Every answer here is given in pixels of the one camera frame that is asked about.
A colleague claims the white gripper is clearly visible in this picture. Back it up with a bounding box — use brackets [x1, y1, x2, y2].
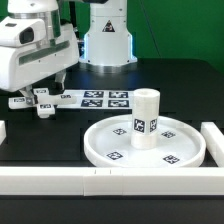
[0, 24, 79, 106]

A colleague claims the white cross-shaped table base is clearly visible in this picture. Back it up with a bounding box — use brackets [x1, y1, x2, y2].
[8, 88, 77, 118]

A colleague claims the white round table top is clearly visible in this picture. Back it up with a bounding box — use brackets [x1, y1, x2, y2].
[84, 115, 206, 168]

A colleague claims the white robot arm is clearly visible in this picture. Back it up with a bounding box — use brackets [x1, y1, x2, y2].
[0, 0, 137, 105]

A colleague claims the white left fence bar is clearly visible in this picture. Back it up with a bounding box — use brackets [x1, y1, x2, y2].
[0, 120, 6, 145]

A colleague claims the white fence bar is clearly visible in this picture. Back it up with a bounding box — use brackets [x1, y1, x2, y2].
[0, 167, 224, 196]
[0, 120, 6, 145]
[201, 122, 224, 168]

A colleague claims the white marker sheet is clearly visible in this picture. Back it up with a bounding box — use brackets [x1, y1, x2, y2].
[59, 90, 133, 109]

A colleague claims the white front fence bar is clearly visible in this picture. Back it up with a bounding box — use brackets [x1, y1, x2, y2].
[0, 167, 224, 196]

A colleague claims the white right fence bar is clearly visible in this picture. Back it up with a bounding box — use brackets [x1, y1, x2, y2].
[201, 122, 224, 168]

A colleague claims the black cable bundle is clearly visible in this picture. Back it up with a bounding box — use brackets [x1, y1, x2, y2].
[68, 0, 85, 54]

